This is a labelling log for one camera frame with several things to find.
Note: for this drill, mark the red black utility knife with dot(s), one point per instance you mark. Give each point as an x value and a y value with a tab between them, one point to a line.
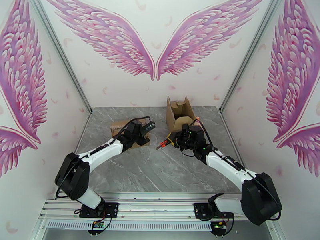
162	144

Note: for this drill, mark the brown taped cardboard box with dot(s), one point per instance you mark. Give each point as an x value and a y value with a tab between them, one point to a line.
183	124
117	128

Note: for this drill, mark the pink pirate plush doll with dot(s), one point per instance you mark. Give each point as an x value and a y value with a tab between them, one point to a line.
197	122

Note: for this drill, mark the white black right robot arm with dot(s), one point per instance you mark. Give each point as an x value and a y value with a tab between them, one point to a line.
260	199

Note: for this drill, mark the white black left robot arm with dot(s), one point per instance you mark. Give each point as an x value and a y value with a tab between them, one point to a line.
100	153

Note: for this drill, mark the small green circuit board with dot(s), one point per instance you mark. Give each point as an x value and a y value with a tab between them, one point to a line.
98	224
218	224

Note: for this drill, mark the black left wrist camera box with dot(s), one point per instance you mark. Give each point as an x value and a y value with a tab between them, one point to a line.
148	127

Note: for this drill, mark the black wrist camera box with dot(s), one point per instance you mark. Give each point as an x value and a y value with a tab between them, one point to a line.
185	128
148	127

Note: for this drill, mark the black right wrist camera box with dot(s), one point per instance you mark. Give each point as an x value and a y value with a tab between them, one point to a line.
185	128

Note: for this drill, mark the aluminium mounting rail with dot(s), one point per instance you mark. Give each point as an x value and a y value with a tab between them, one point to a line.
155	205

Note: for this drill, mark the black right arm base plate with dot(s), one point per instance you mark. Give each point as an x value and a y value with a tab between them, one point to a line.
200	210

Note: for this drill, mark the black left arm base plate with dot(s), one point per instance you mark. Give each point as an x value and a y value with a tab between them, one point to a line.
112	209

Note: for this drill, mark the aluminium frame post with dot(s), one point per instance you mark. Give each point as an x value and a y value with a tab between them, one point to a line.
63	54
250	54

